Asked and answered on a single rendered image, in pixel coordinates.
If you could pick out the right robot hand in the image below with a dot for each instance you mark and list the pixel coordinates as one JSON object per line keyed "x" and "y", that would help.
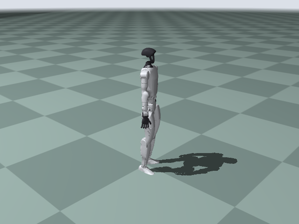
{"x": 145, "y": 121}

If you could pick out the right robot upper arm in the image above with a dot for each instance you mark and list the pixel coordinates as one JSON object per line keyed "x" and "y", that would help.
{"x": 144, "y": 76}

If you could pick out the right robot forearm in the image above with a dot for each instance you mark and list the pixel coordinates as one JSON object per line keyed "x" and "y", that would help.
{"x": 145, "y": 104}

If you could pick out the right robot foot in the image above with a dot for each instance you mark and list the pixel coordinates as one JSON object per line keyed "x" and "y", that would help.
{"x": 146, "y": 170}

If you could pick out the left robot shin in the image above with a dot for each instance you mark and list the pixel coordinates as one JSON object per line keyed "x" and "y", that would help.
{"x": 152, "y": 145}

